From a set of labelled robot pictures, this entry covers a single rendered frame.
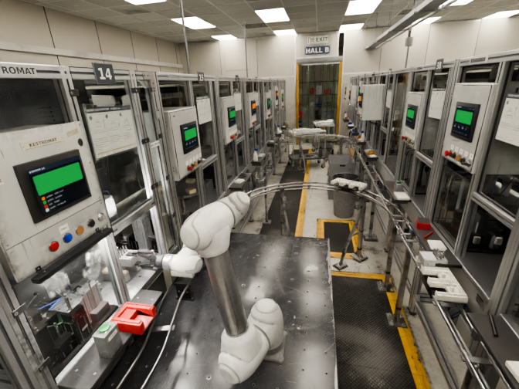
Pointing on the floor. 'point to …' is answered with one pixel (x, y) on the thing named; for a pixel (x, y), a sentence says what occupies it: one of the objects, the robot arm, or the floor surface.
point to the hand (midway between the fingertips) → (133, 258)
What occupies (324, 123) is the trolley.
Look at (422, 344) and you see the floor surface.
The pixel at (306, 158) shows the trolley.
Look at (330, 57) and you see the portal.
